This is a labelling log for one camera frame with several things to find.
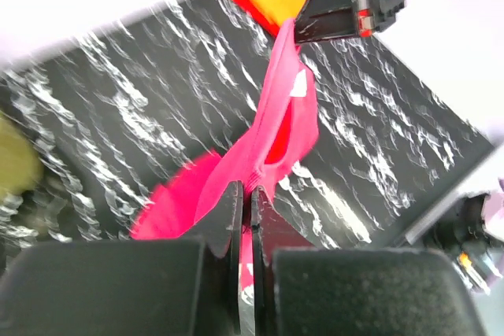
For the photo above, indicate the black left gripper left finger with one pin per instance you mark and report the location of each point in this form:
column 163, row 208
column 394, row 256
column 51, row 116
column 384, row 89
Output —
column 183, row 286

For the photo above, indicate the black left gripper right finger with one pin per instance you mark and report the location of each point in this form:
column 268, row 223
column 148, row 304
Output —
column 302, row 290

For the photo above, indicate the pink t shirt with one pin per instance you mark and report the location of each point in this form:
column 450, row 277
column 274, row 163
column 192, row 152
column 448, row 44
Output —
column 284, row 130

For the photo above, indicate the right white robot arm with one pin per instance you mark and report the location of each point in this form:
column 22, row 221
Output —
column 472, row 233

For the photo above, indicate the olive green plastic bin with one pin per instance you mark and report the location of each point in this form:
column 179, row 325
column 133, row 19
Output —
column 21, row 169

